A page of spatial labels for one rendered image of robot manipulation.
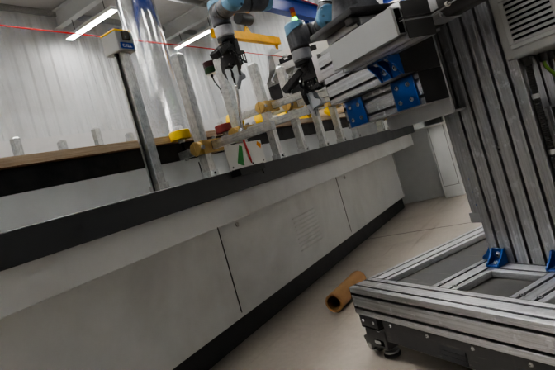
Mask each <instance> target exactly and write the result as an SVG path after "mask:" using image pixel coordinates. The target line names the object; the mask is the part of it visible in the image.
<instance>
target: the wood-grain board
mask: <svg viewBox="0 0 555 370"><path fill-rule="evenodd" d="M345 117H346V115H345V113H341V114H339V119H340V118H345ZM320 118H321V120H322V121H328V120H332V119H331V116H321V117H320ZM300 122H301V125H302V124H307V123H313V120H312V117H310V118H303V119H300ZM291 125H292V124H291V121H288V122H285V123H282V124H280V125H277V126H276V128H280V127H286V126H291ZM190 134H191V138H189V139H186V140H185V142H188V141H194V139H193V137H192V133H190ZM212 136H215V137H221V136H223V134H221V135H217V134H216V130H209V131H206V137H207V139H210V138H211V137H212ZM154 142H155V145H156V146H161V145H171V144H177V143H178V142H171V141H170V138H169V136H164V137H157V138H154ZM134 149H140V146H139V143H138V140H132V141H126V142H119V143H112V144H106V145H94V146H87V147H81V148H74V149H62V150H56V151H49V152H43V153H36V154H24V155H18V156H11V157H4V158H0V170H4V169H10V168H20V167H26V166H31V165H37V164H47V163H53V162H58V161H64V160H69V159H80V158H85V157H91V156H96V155H102V154H112V153H118V152H123V151H129V150H134Z"/></svg>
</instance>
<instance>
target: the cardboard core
mask: <svg viewBox="0 0 555 370"><path fill-rule="evenodd" d="M365 279H366V276H365V275H364V273H362V272H360V271H354V272H352V273H351V274H350V275H349V276H348V277H347V278H346V279H345V280H344V281H343V282H342V283H340V284H339V285H338V286H337V287H336V288H335V289H334V290H333V291H332V292H331V293H330V294H329V295H328V296H327V297H326V298H325V304H326V306H327V308H328V309H329V310H330V311H333V312H339V311H341V310H342V309H343V308H344V306H345V305H346V304H347V303H348V302H349V301H350V300H351V299H352V297H351V293H350V290H349V287H351V286H352V285H354V284H357V283H359V282H361V281H363V280H365Z"/></svg>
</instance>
